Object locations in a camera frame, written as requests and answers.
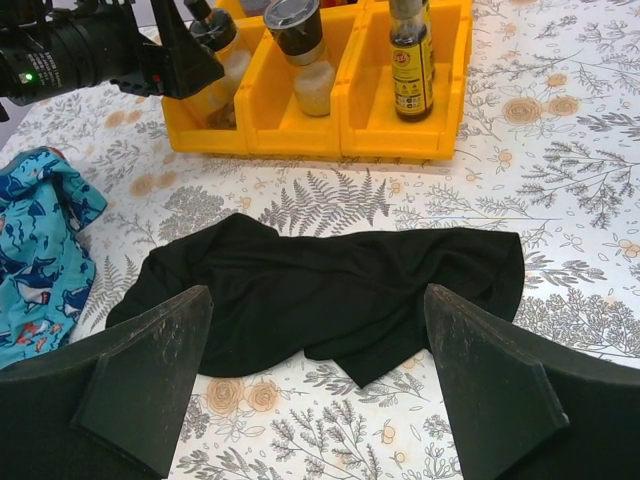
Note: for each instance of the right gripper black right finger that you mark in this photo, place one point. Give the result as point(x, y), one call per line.
point(523, 407)

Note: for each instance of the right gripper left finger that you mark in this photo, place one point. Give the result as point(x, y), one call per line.
point(110, 406)

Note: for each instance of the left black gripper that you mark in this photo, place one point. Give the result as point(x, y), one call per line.
point(179, 68)

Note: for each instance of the black-cap white bottle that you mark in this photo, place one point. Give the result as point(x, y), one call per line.
point(215, 29)

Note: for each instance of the grey-lid spice shaker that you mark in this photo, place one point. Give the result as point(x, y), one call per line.
point(296, 28)

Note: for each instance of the small yellow-label sauce bottle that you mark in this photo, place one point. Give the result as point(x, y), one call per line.
point(412, 66)

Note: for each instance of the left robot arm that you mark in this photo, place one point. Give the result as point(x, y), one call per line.
point(47, 51)

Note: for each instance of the blue shark-print cloth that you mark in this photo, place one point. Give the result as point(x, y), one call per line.
point(46, 274)

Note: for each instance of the orange six-compartment bin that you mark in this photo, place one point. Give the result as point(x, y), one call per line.
point(340, 105)

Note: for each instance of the black cloth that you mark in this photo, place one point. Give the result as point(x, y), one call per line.
point(355, 299)

